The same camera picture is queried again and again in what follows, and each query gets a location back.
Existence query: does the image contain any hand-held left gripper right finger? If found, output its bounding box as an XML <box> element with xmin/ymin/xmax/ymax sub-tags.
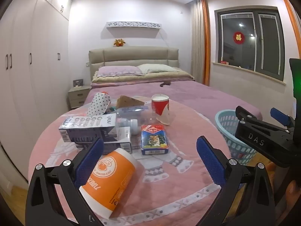
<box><xmin>196</xmin><ymin>136</ymin><xmax>275</xmax><ymax>226</ymax></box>

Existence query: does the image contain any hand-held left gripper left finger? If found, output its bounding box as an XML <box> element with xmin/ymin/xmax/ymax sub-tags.
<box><xmin>25</xmin><ymin>138</ymin><xmax>105</xmax><ymax>226</ymax></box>

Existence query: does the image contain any purple pillow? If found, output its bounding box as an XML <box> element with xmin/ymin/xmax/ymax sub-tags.
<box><xmin>97</xmin><ymin>66</ymin><xmax>144</xmax><ymax>78</ymax></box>

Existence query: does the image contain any beige folded quilt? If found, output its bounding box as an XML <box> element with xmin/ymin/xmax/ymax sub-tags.
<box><xmin>91</xmin><ymin>70</ymin><xmax>195</xmax><ymax>84</ymax></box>

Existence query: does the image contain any white windowsill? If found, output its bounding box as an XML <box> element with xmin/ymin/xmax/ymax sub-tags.
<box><xmin>212</xmin><ymin>62</ymin><xmax>286</xmax><ymax>87</ymax></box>

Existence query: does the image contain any red and white cup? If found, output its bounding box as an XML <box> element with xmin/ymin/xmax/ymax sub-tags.
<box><xmin>151</xmin><ymin>94</ymin><xmax>170</xmax><ymax>125</ymax></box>

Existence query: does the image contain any clear plastic bottle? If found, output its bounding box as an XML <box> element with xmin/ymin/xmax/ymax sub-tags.
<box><xmin>115</xmin><ymin>105</ymin><xmax>153</xmax><ymax>135</ymax></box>

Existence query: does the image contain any person's right hand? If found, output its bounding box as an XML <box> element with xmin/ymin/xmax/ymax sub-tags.
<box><xmin>285</xmin><ymin>179</ymin><xmax>301</xmax><ymax>217</ymax></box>

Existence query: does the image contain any purple bedspread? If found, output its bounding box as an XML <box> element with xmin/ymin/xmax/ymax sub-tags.
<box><xmin>86</xmin><ymin>81</ymin><xmax>262</xmax><ymax>123</ymax></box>

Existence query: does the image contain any bed with beige headboard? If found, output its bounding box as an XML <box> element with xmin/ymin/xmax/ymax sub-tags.
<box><xmin>86</xmin><ymin>47</ymin><xmax>262</xmax><ymax>132</ymax></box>

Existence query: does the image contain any beige nightstand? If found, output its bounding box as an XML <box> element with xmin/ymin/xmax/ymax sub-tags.
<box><xmin>68</xmin><ymin>85</ymin><xmax>92</xmax><ymax>110</ymax></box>

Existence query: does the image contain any grey framed window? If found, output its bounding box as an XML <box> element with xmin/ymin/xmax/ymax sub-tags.
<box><xmin>214</xmin><ymin>6</ymin><xmax>286</xmax><ymax>80</ymax></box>

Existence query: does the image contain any white wall shelf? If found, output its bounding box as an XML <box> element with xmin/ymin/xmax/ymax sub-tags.
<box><xmin>106</xmin><ymin>21</ymin><xmax>163</xmax><ymax>30</ymax></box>

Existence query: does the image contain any beige and orange curtain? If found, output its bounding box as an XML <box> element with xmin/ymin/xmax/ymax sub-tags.
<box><xmin>190</xmin><ymin>0</ymin><xmax>210</xmax><ymax>86</ymax></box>

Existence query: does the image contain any round red window decoration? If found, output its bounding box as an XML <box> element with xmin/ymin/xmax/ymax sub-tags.
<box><xmin>233</xmin><ymin>31</ymin><xmax>244</xmax><ymax>45</ymax></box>

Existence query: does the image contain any light blue plastic basket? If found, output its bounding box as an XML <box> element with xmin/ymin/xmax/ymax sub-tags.
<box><xmin>215</xmin><ymin>109</ymin><xmax>258</xmax><ymax>165</ymax></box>

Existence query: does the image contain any white pillow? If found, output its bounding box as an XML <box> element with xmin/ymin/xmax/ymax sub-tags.
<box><xmin>137</xmin><ymin>64</ymin><xmax>180</xmax><ymax>74</ymax></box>

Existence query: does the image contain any dark printed carton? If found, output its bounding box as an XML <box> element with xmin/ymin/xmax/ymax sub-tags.
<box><xmin>78</xmin><ymin>127</ymin><xmax>132</xmax><ymax>154</ymax></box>
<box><xmin>59</xmin><ymin>113</ymin><xmax>117</xmax><ymax>143</ymax></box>

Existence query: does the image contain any polka dot white sock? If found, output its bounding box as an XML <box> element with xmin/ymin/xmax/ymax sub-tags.
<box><xmin>87</xmin><ymin>92</ymin><xmax>111</xmax><ymax>117</ymax></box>

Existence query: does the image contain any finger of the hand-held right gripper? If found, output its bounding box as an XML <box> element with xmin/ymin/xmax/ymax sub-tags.
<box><xmin>270</xmin><ymin>108</ymin><xmax>295</xmax><ymax>128</ymax></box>
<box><xmin>235</xmin><ymin>106</ymin><xmax>263</xmax><ymax>123</ymax></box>

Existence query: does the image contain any orange and white paper cup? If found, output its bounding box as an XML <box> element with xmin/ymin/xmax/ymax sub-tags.
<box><xmin>79</xmin><ymin>148</ymin><xmax>137</xmax><ymax>219</ymax></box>

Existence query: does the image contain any brown cardboard piece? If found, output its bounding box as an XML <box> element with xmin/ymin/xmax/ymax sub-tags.
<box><xmin>116</xmin><ymin>95</ymin><xmax>145</xmax><ymax>109</ymax></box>

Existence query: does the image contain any pink printed blanket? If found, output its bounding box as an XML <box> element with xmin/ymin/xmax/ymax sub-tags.
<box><xmin>28</xmin><ymin>96</ymin><xmax>238</xmax><ymax>226</ymax></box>

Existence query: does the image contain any white wardrobe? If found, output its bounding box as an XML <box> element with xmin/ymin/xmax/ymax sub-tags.
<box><xmin>0</xmin><ymin>0</ymin><xmax>72</xmax><ymax>193</ymax></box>

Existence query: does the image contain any tiger print box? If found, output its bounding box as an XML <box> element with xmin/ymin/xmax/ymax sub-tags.
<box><xmin>141</xmin><ymin>124</ymin><xmax>170</xmax><ymax>155</ymax></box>

